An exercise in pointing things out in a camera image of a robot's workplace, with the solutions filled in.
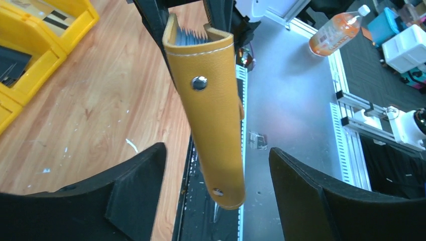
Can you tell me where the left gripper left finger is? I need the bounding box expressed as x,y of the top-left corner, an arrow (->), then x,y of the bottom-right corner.
1,143 -> 167,240

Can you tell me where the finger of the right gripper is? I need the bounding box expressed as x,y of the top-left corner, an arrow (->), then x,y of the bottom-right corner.
203,0 -> 234,32
133,0 -> 175,85

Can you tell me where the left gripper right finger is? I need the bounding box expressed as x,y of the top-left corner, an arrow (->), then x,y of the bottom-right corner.
269,147 -> 425,240

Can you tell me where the yellow leather card holder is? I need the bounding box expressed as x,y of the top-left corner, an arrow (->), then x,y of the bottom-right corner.
162,14 -> 245,210

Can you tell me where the tan striped cards stack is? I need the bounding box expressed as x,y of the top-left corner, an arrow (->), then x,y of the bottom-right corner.
8,0 -> 76,36

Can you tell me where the black cards stack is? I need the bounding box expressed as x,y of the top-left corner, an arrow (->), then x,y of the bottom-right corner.
1,46 -> 32,87

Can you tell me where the right yellow plastic bin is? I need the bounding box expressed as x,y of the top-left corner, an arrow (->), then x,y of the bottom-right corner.
1,0 -> 99,54

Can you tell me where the yellow plastic bin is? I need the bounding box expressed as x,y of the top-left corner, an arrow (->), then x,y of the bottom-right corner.
1,92 -> 23,134
1,1 -> 67,106
1,0 -> 99,54

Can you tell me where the orange drink bottle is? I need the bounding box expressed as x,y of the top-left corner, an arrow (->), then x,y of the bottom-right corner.
308,5 -> 370,57

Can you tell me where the middle yellow plastic bin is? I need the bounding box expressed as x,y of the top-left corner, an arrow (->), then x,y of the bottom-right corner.
1,1 -> 67,106

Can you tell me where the left yellow plastic bin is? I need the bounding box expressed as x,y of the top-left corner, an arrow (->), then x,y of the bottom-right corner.
1,92 -> 23,134

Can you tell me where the blue plastic container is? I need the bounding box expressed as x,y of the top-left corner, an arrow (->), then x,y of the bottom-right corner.
367,7 -> 400,48

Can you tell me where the white storage box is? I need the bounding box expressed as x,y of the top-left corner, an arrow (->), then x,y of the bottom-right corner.
381,25 -> 425,73

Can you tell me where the aluminium frame rail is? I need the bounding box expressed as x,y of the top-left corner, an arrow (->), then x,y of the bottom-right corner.
266,0 -> 426,192

